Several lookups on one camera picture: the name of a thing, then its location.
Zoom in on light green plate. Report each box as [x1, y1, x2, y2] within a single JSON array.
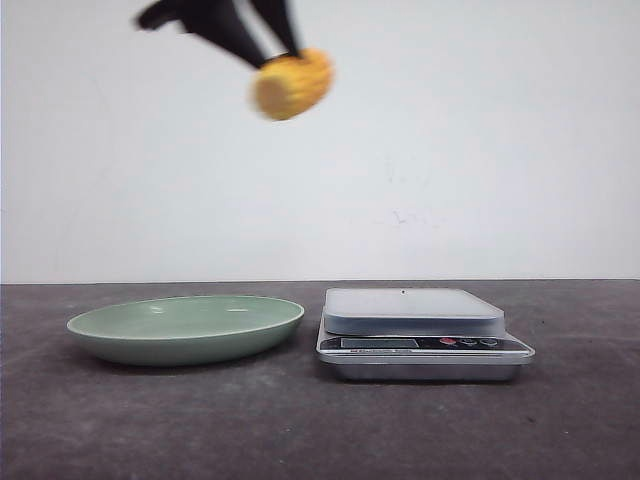
[[67, 295, 305, 367]]

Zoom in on yellow corn cob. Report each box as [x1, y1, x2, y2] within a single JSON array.
[[250, 48, 334, 121]]

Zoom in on silver digital kitchen scale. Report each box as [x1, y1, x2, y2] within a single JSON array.
[[316, 288, 535, 382]]

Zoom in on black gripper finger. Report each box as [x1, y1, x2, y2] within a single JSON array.
[[250, 0, 300, 55], [135, 0, 266, 69]]

